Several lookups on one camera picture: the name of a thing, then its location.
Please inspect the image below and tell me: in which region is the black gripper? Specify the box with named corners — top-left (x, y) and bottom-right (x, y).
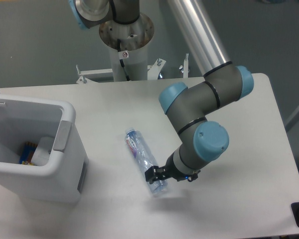
top-left (145, 163), bottom-right (201, 184)

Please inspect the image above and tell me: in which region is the crushed clear plastic bottle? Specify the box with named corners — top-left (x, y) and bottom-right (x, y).
top-left (125, 127), bottom-right (167, 197)

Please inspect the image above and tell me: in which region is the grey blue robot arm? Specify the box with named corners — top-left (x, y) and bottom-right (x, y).
top-left (69, 0), bottom-right (254, 184)

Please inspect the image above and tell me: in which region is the white plastic trash can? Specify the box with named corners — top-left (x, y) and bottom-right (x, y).
top-left (0, 94), bottom-right (89, 203)

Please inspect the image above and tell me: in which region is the blue orange snack wrapper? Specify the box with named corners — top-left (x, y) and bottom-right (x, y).
top-left (19, 141), bottom-right (38, 166)

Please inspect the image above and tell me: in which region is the white right frame bracket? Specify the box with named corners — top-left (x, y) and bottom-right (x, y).
top-left (147, 53), bottom-right (190, 80)

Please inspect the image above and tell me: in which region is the white frame bracket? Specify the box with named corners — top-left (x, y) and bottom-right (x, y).
top-left (76, 65), bottom-right (114, 84)
top-left (147, 53), bottom-right (190, 80)

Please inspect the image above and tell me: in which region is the white left frame bracket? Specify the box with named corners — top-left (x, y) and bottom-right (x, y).
top-left (76, 65), bottom-right (114, 84)

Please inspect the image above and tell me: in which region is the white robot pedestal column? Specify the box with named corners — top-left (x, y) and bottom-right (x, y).
top-left (99, 13), bottom-right (154, 82)

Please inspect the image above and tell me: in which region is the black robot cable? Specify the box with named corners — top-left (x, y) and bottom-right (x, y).
top-left (116, 38), bottom-right (131, 82)

